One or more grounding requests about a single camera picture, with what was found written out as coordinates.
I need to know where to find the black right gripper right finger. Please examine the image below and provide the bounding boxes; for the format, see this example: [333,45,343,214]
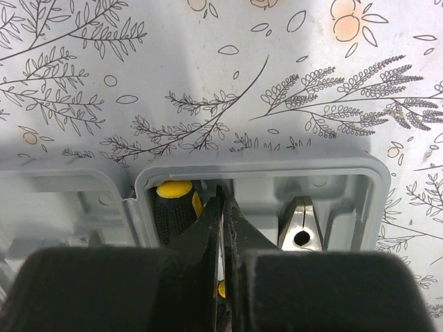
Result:
[223,197,434,331]

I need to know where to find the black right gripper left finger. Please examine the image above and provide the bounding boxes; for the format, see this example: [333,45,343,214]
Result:
[6,197,222,331]

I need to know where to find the short yellow black screwdriver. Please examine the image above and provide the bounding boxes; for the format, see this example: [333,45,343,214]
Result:
[215,185,228,332]

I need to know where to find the orange black pliers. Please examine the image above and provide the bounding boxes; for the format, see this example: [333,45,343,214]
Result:
[278,196,323,252]

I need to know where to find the long yellow black screwdriver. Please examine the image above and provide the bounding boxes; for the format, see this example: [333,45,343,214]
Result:
[154,181,204,245]

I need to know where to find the grey plastic tool case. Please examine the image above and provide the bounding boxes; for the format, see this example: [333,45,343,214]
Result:
[0,147,392,298]

